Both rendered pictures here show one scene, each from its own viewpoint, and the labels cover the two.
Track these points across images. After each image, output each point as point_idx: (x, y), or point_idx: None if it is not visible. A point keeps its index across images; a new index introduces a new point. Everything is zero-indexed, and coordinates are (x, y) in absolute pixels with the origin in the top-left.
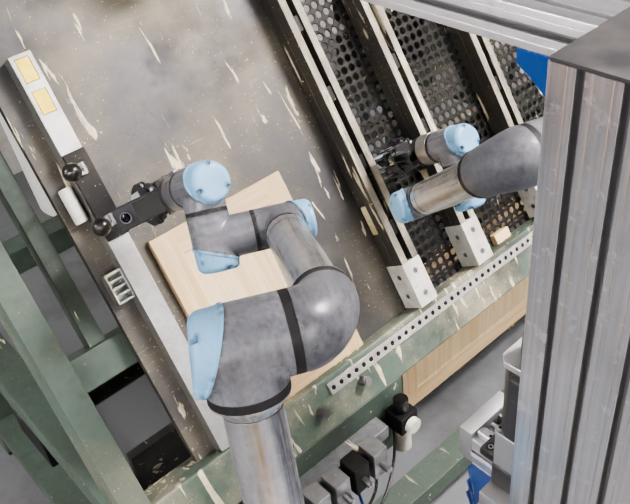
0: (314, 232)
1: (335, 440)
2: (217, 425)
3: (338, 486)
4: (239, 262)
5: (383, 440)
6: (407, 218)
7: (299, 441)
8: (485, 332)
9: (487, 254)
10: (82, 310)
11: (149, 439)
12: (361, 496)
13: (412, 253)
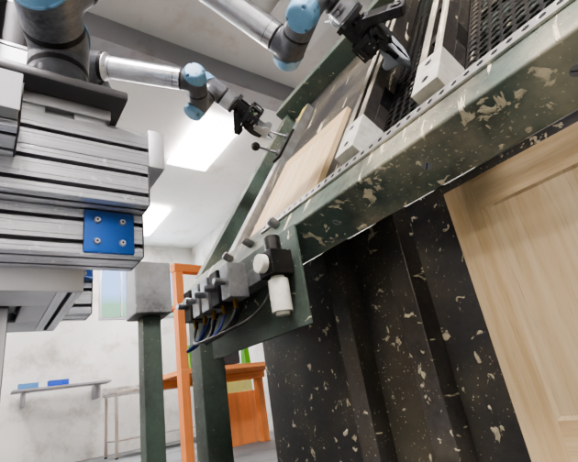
0: (183, 72)
1: (247, 271)
2: (233, 245)
3: (201, 280)
4: (189, 106)
5: (256, 280)
6: (274, 60)
7: (235, 261)
8: None
9: (428, 80)
10: None
11: None
12: (221, 321)
13: (359, 115)
